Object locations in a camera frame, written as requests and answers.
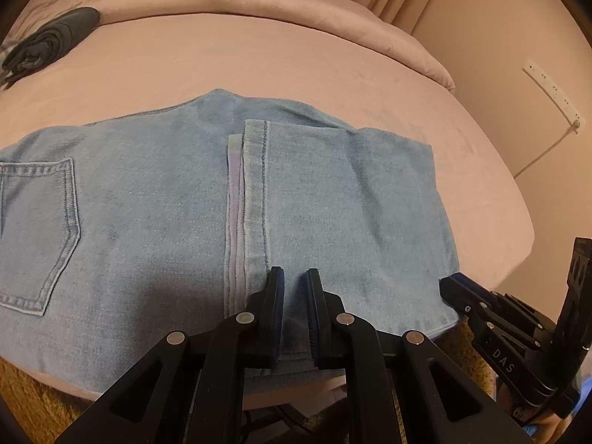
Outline white power strip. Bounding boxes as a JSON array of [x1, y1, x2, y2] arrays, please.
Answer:
[[522, 58, 582, 134]]

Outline brown rug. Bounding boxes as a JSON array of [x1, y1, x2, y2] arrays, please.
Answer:
[[0, 319, 491, 444]]

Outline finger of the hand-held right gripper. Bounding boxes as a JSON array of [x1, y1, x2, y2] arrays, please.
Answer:
[[438, 274, 491, 320]]

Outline light blue denim pants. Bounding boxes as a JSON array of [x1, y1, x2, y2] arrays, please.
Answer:
[[0, 88, 461, 391]]

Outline dark grey folded clothes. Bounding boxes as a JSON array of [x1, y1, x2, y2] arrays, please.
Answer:
[[0, 7, 101, 90]]

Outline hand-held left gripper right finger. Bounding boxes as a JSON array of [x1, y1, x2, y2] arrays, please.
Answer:
[[305, 268, 532, 444]]

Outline white power cable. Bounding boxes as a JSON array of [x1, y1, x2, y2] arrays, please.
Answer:
[[513, 122, 579, 179]]

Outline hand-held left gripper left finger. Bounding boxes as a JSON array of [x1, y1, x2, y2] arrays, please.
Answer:
[[53, 266, 285, 444]]

